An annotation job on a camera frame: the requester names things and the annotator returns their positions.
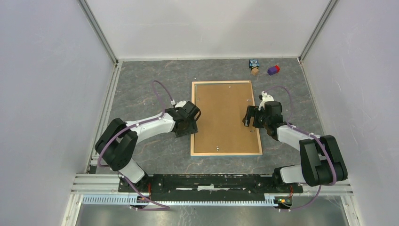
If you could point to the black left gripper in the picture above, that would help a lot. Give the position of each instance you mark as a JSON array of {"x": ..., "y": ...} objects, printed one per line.
[{"x": 192, "y": 129}]

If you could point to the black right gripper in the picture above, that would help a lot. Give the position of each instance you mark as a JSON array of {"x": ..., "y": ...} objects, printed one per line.
[{"x": 251, "y": 111}]

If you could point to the brown cardboard backing board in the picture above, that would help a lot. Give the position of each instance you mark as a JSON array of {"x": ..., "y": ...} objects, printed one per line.
[{"x": 224, "y": 118}]

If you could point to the wooden picture frame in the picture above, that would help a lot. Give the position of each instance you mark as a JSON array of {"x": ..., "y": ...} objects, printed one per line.
[{"x": 192, "y": 140}]

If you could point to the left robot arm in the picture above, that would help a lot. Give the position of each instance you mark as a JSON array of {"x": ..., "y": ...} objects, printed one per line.
[{"x": 117, "y": 143}]

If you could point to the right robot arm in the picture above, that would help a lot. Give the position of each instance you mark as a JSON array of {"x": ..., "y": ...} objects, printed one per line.
[{"x": 321, "y": 161}]

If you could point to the small wooden cube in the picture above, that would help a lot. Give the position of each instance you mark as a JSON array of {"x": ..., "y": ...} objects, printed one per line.
[{"x": 254, "y": 71}]

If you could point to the purple and red block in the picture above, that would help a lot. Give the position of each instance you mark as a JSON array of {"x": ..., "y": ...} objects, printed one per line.
[{"x": 273, "y": 70}]

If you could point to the blue owl toy block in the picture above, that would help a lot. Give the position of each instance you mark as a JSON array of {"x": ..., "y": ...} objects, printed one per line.
[{"x": 253, "y": 63}]

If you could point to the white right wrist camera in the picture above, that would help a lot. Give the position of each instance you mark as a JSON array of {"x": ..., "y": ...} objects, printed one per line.
[{"x": 264, "y": 97}]

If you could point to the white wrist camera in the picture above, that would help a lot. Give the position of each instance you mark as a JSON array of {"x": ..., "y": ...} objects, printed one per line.
[
  {"x": 178, "y": 104},
  {"x": 264, "y": 97}
]

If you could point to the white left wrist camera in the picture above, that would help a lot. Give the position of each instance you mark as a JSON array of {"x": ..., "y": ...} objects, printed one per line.
[{"x": 178, "y": 104}]

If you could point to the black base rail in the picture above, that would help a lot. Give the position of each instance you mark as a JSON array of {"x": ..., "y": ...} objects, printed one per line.
[{"x": 211, "y": 187}]

